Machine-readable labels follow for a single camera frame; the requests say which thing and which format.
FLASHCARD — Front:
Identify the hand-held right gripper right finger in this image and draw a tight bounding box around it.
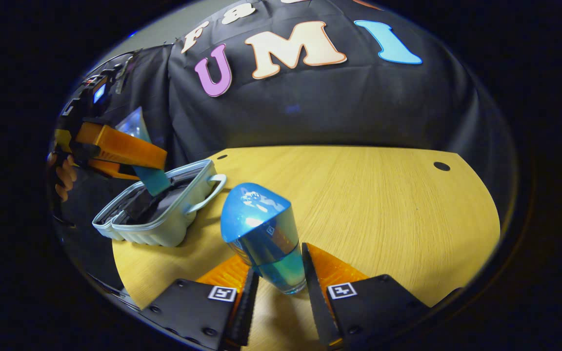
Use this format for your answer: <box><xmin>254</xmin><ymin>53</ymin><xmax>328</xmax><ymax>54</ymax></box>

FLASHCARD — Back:
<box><xmin>301</xmin><ymin>242</ymin><xmax>432</xmax><ymax>349</ymax></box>

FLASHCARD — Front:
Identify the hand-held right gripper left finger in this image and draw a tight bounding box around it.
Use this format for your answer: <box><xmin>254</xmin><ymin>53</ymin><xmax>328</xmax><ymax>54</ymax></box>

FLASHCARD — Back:
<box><xmin>140</xmin><ymin>253</ymin><xmax>261</xmax><ymax>351</ymax></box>

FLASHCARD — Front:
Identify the teal skin care tube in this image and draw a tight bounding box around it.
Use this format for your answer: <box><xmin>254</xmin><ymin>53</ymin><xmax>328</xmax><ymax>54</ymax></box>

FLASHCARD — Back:
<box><xmin>220</xmin><ymin>182</ymin><xmax>308</xmax><ymax>295</ymax></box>
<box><xmin>114</xmin><ymin>106</ymin><xmax>172</xmax><ymax>197</ymax></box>

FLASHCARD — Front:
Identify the light blue suitcase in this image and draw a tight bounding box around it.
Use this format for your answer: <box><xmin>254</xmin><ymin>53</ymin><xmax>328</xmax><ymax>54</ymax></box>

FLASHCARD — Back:
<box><xmin>92</xmin><ymin>159</ymin><xmax>227</xmax><ymax>248</ymax></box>

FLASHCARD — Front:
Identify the black backdrop cloth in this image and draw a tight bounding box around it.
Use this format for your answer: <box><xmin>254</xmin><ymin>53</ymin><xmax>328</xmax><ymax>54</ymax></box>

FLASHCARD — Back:
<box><xmin>49</xmin><ymin>0</ymin><xmax>518</xmax><ymax>293</ymax></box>

